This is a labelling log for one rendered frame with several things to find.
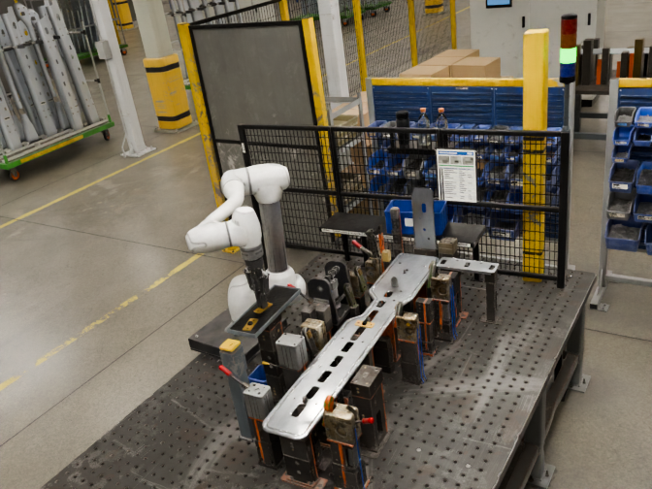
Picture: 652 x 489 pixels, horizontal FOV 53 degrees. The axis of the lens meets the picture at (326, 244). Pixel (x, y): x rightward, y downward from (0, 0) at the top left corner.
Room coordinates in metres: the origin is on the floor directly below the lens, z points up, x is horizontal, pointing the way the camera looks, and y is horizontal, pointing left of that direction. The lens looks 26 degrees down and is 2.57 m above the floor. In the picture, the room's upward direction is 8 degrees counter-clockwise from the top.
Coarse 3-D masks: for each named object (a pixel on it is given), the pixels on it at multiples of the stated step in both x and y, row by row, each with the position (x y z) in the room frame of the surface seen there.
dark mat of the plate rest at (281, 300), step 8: (272, 288) 2.55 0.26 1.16; (280, 288) 2.54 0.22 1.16; (288, 288) 2.53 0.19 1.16; (272, 296) 2.48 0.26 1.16; (280, 296) 2.47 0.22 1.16; (288, 296) 2.46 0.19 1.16; (256, 304) 2.43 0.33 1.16; (280, 304) 2.40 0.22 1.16; (248, 312) 2.37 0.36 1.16; (264, 312) 2.35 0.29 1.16; (272, 312) 2.34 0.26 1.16; (240, 320) 2.32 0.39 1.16; (264, 320) 2.29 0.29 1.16; (232, 328) 2.27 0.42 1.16; (240, 328) 2.26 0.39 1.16; (256, 328) 2.24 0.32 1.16
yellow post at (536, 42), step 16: (528, 32) 3.08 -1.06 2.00; (544, 32) 3.04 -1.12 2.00; (528, 48) 3.06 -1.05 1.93; (544, 48) 3.03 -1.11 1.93; (528, 64) 3.06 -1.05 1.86; (544, 64) 3.03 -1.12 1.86; (528, 80) 3.06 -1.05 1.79; (544, 80) 3.03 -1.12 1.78; (528, 96) 3.06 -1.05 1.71; (544, 96) 3.05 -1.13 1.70; (528, 112) 3.06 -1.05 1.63; (544, 112) 3.05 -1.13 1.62; (528, 128) 3.06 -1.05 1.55; (544, 128) 3.05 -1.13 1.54; (528, 160) 3.06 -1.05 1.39; (544, 160) 3.06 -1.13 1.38; (528, 176) 3.06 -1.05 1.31; (544, 176) 3.06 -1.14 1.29; (528, 192) 3.06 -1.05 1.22; (544, 192) 3.07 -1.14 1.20; (528, 224) 3.06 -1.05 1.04; (528, 256) 3.06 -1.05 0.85
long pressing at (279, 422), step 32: (416, 256) 2.95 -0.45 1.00; (384, 288) 2.68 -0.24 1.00; (416, 288) 2.64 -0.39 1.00; (352, 320) 2.45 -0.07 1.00; (384, 320) 2.41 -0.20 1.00; (320, 352) 2.24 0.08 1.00; (352, 352) 2.21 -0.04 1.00; (320, 384) 2.03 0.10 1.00; (288, 416) 1.88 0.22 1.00; (320, 416) 1.86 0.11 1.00
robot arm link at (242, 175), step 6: (246, 168) 2.95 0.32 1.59; (228, 174) 2.93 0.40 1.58; (234, 174) 2.92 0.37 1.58; (240, 174) 2.91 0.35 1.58; (246, 174) 2.91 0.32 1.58; (222, 180) 2.90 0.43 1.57; (228, 180) 2.86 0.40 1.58; (240, 180) 2.87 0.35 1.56; (246, 180) 2.89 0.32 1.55; (222, 186) 2.86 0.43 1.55; (246, 186) 2.89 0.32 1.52; (222, 192) 2.88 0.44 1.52; (246, 192) 2.89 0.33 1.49
